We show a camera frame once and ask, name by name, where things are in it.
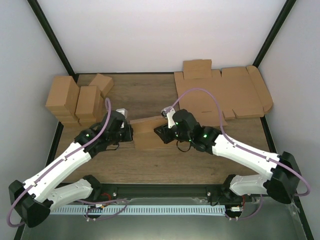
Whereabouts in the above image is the light blue slotted cable duct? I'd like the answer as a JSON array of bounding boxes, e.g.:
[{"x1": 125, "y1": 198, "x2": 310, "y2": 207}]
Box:
[{"x1": 50, "y1": 205, "x2": 226, "y2": 216}]

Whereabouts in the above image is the black right frame post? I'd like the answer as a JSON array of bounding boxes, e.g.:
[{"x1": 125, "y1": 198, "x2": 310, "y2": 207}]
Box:
[{"x1": 252, "y1": 0, "x2": 296, "y2": 68}]

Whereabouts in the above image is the black left frame post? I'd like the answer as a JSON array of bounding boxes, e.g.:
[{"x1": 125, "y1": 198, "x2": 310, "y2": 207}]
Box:
[{"x1": 27, "y1": 0, "x2": 76, "y2": 77}]

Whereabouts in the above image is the black frame post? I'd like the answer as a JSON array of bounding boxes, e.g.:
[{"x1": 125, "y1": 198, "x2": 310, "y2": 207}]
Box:
[
  {"x1": 27, "y1": 0, "x2": 76, "y2": 77},
  {"x1": 252, "y1": 0, "x2": 296, "y2": 68}
]

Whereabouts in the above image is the tall folded cardboard box stack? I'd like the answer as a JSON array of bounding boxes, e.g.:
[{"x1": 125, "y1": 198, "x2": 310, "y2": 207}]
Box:
[{"x1": 45, "y1": 76, "x2": 80, "y2": 127}]

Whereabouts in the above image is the tilted small cardboard box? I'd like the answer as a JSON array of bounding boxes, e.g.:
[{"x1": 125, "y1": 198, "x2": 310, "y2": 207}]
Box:
[{"x1": 88, "y1": 73, "x2": 114, "y2": 98}]

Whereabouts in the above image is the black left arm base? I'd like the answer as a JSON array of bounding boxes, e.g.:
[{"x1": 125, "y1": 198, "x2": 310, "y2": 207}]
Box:
[{"x1": 84, "y1": 184, "x2": 118, "y2": 203}]

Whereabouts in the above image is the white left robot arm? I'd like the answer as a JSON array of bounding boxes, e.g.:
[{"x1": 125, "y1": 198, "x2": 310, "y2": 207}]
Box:
[{"x1": 8, "y1": 108, "x2": 133, "y2": 228}]

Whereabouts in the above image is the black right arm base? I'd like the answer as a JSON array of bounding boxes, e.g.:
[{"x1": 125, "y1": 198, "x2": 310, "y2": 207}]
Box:
[{"x1": 205, "y1": 184, "x2": 253, "y2": 206}]

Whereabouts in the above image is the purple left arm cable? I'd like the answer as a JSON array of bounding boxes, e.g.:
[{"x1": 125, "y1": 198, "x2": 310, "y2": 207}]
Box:
[{"x1": 6, "y1": 97, "x2": 128, "y2": 228}]

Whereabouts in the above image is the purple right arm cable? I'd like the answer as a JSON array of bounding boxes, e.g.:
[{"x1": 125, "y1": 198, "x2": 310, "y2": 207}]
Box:
[{"x1": 167, "y1": 87, "x2": 311, "y2": 222}]

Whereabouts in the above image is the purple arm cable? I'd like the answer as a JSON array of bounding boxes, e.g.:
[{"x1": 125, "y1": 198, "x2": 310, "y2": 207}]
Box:
[
  {"x1": 167, "y1": 87, "x2": 311, "y2": 222},
  {"x1": 6, "y1": 97, "x2": 128, "y2": 228}
]

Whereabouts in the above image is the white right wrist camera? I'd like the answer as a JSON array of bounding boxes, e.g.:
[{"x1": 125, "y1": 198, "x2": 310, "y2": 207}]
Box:
[{"x1": 161, "y1": 106, "x2": 176, "y2": 129}]

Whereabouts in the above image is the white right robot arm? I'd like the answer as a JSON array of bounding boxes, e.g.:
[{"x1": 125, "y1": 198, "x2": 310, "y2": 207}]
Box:
[{"x1": 153, "y1": 108, "x2": 301, "y2": 204}]

